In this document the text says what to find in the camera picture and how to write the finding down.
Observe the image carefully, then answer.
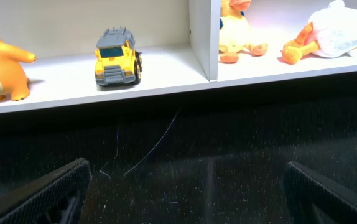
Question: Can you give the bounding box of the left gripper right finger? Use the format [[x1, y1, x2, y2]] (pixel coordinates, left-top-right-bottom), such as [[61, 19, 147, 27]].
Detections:
[[283, 161, 357, 224]]

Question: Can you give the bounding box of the grey and yellow toy truck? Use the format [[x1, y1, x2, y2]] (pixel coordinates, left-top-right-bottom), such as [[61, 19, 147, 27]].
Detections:
[[94, 26, 144, 87]]

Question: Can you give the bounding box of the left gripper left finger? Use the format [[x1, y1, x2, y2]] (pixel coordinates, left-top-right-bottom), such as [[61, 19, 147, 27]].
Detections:
[[0, 157, 93, 224]]

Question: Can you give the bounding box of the white shelf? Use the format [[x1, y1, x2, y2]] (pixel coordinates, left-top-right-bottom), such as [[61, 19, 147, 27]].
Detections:
[[0, 0, 357, 117]]

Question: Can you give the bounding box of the white plush duck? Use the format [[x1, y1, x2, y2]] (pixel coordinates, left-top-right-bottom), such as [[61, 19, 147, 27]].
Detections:
[[281, 0, 357, 65]]

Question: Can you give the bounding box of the yellow plush duck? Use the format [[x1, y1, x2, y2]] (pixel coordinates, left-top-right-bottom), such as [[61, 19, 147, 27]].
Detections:
[[218, 0, 269, 64]]

